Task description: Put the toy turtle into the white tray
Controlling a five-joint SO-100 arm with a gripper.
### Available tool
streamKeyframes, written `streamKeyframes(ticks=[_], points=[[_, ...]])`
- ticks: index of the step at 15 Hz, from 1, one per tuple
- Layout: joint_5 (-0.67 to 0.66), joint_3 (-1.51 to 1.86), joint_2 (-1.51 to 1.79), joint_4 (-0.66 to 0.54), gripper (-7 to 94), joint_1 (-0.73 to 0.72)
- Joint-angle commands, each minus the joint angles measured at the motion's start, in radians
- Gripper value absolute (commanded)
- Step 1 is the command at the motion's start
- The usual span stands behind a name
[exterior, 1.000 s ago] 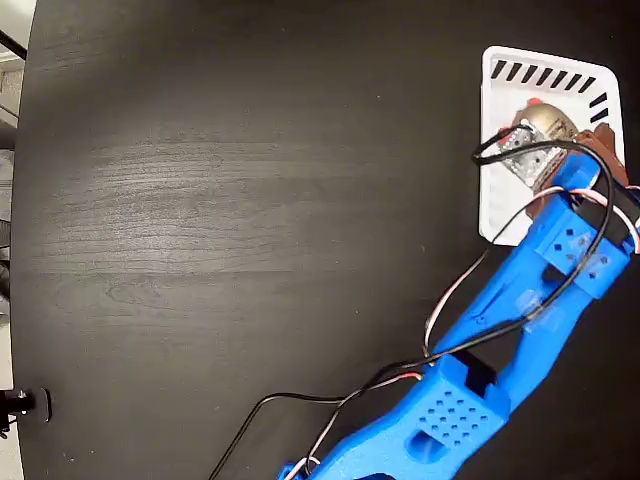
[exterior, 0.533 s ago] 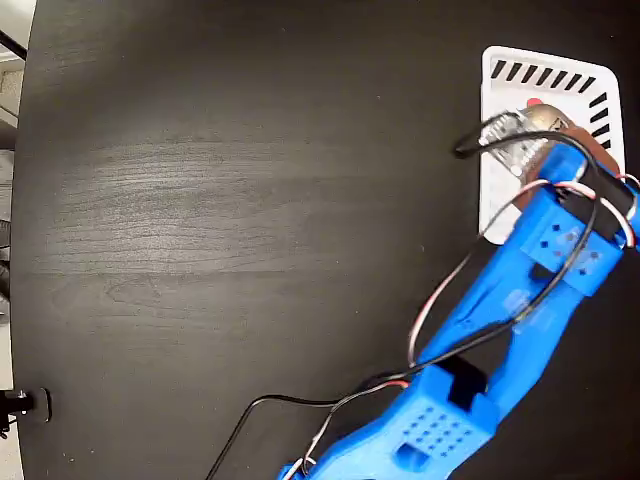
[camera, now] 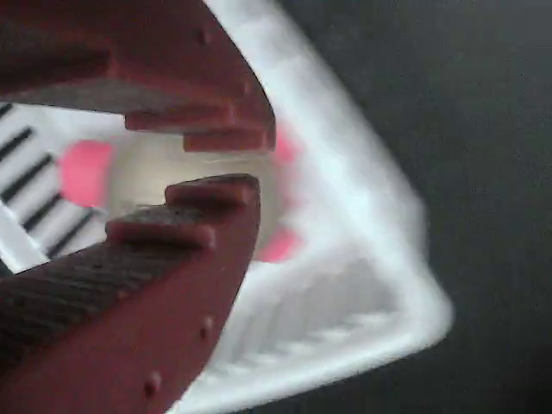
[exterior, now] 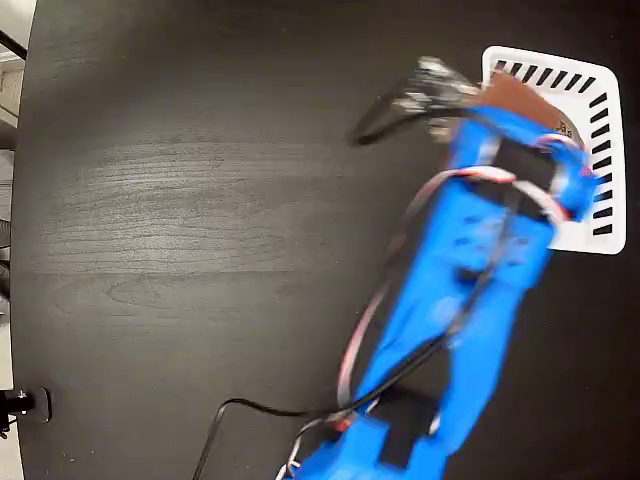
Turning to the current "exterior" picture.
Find red turtle toy gold shell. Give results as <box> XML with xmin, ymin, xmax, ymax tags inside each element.
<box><xmin>552</xmin><ymin>113</ymin><xmax>586</xmax><ymax>152</ymax></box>

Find white slotted tray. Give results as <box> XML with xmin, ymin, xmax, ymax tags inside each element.
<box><xmin>481</xmin><ymin>45</ymin><xmax>627</xmax><ymax>256</ymax></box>

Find black metal bar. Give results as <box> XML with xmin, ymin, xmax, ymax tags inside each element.
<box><xmin>0</xmin><ymin>29</ymin><xmax>29</xmax><ymax>61</ymax></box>

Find black table clamp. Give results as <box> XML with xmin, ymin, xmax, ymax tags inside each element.
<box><xmin>0</xmin><ymin>387</ymin><xmax>53</xmax><ymax>424</ymax></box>

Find bare circuit board wrist camera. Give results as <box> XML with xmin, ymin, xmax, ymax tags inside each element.
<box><xmin>394</xmin><ymin>55</ymin><xmax>484</xmax><ymax>144</ymax></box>

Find white red servo wires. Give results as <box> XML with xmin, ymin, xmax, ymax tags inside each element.
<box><xmin>277</xmin><ymin>134</ymin><xmax>594</xmax><ymax>480</ymax></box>

